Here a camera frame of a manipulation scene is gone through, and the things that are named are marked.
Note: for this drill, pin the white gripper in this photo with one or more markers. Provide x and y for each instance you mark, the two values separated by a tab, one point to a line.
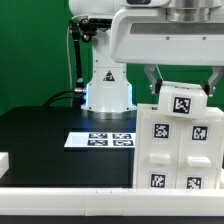
146	36

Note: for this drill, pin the small white box with marker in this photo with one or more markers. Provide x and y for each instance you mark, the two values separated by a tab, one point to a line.
182	100

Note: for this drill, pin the white cabinet door panel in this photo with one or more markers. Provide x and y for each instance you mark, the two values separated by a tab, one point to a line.
160	152
200	154

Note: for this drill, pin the white cabinet body box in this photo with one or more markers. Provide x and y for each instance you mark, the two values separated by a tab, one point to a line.
145	110

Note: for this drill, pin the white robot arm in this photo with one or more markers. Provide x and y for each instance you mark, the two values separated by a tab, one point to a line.
109	94

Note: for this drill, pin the white block at left edge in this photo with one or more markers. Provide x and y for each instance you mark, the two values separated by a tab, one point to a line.
4	163

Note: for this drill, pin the black camera on stand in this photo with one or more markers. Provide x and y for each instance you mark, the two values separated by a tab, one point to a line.
101	22

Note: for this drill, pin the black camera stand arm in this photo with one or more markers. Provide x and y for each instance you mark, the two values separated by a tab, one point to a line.
79	50

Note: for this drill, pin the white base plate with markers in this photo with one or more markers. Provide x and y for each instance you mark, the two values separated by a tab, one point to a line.
100	139

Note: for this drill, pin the white front rail fence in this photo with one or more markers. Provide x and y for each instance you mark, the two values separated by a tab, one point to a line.
110	202

